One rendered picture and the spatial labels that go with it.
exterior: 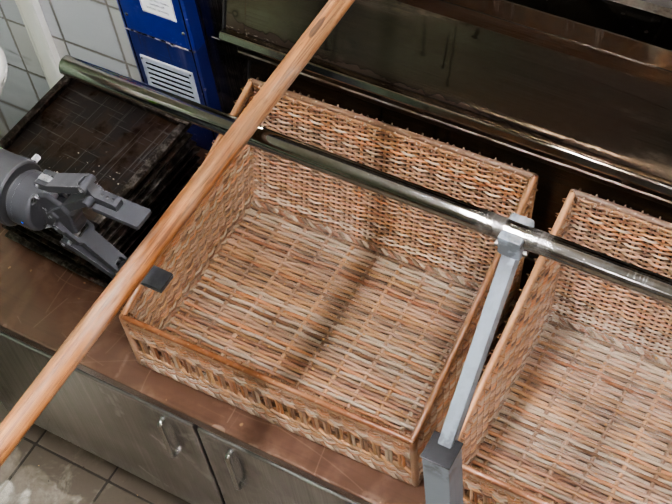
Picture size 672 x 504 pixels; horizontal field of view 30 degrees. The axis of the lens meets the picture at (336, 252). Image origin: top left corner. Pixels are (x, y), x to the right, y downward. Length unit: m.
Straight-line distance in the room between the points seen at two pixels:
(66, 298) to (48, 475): 0.61
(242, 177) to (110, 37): 0.40
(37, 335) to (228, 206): 0.42
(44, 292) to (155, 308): 0.27
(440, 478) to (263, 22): 0.86
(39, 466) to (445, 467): 1.40
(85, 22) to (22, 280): 0.51
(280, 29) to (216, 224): 0.39
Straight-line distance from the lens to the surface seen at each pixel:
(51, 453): 2.88
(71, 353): 1.52
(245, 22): 2.17
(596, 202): 2.03
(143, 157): 2.26
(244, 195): 2.35
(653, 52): 1.81
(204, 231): 2.26
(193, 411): 2.17
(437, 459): 1.66
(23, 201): 1.66
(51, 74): 2.70
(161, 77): 2.42
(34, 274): 2.41
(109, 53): 2.53
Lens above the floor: 2.44
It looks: 54 degrees down
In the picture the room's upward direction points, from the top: 9 degrees counter-clockwise
